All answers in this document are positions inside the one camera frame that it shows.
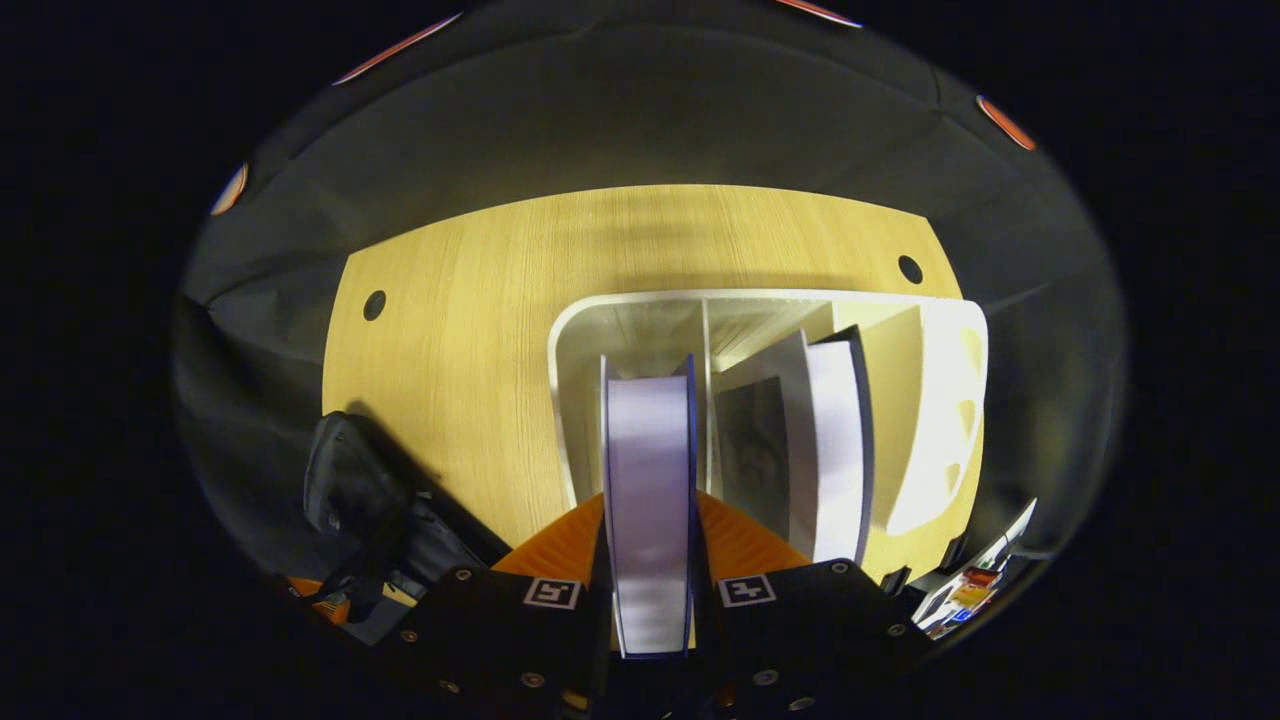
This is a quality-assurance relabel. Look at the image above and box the white bookshelf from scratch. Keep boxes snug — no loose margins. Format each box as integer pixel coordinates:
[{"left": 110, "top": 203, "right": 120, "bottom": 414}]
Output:
[{"left": 547, "top": 289, "right": 990, "bottom": 586}]

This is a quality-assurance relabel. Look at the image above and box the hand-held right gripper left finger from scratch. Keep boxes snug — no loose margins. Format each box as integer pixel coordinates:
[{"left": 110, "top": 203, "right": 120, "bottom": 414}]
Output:
[{"left": 372, "top": 492, "right": 615, "bottom": 720}]

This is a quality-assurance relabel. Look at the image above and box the black backdrop cloth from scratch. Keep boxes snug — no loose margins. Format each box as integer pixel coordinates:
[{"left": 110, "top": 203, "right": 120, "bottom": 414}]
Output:
[{"left": 170, "top": 0, "right": 1131, "bottom": 601}]

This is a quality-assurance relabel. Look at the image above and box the grey photo cover book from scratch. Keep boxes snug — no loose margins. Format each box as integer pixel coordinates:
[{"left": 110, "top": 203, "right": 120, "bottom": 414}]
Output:
[{"left": 712, "top": 328, "right": 877, "bottom": 566}]

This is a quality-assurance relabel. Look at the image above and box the black schoolbag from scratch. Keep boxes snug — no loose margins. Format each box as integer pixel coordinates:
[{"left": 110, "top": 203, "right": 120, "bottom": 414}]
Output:
[{"left": 303, "top": 411, "right": 513, "bottom": 646}]

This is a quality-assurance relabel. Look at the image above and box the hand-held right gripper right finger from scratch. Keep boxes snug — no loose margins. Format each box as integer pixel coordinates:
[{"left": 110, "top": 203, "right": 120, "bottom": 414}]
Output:
[{"left": 688, "top": 490, "right": 938, "bottom": 720}]

